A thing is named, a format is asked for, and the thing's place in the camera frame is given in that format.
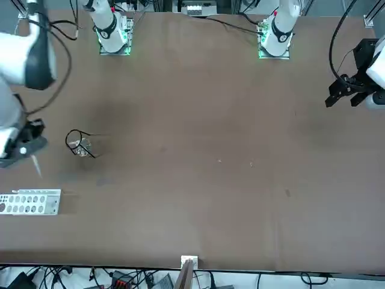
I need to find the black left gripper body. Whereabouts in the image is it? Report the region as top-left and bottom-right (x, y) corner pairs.
(345, 39), (378, 93)

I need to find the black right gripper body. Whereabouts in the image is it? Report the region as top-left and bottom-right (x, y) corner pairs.
(8, 119), (46, 151)

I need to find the white test tube rack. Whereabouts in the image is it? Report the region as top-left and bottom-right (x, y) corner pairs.
(0, 188), (62, 216)

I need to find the black power adaptor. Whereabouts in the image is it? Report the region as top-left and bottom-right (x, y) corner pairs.
(5, 272), (37, 289)

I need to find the black adaptor with red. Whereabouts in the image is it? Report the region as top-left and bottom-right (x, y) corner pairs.
(110, 270), (137, 289)

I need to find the white power strip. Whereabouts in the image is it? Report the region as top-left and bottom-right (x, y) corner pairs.
(181, 2), (205, 16)

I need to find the left arm thick black cable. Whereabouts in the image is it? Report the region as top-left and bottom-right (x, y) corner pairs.
(328, 0), (362, 82)

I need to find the arm thick black cable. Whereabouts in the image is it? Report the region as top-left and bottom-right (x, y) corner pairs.
(25, 17), (80, 119)
(328, 0), (362, 82)

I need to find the black wire tripod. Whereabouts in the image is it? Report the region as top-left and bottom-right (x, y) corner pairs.
(64, 128), (102, 160)

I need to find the right arm thick black cable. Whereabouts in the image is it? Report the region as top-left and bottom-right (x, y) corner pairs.
(25, 17), (80, 119)

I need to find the black cable across table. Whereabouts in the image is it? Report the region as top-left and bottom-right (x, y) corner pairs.
(188, 14), (264, 35)

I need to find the white post bracket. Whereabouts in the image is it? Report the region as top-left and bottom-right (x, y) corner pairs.
(180, 255), (200, 270)

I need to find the upright camera post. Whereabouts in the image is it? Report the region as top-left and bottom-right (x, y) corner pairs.
(174, 259), (195, 289)

